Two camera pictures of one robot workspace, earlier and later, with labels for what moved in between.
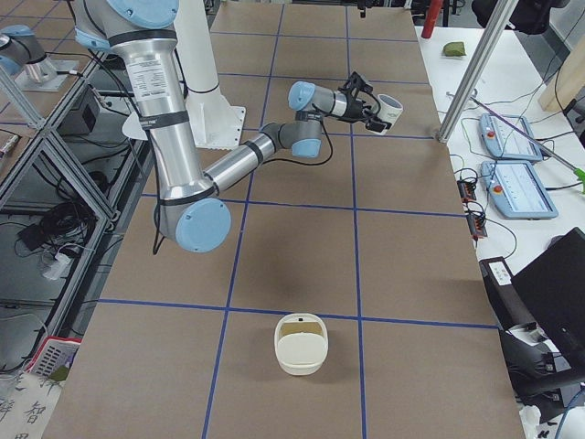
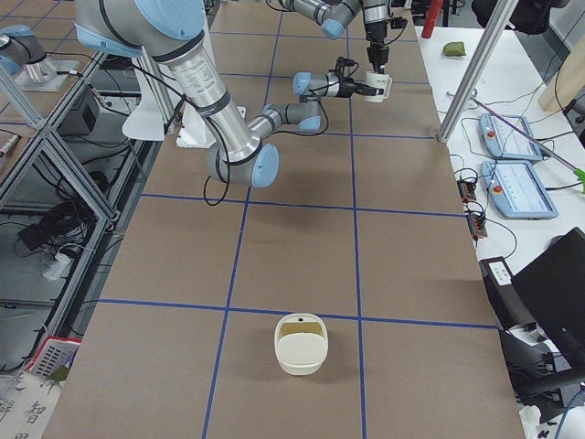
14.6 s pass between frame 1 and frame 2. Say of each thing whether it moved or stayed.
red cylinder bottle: stayed
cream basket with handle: stayed
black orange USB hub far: stayed
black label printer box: stayed
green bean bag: stayed
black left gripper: moved
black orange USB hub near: stayed
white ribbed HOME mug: moved
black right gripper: moved
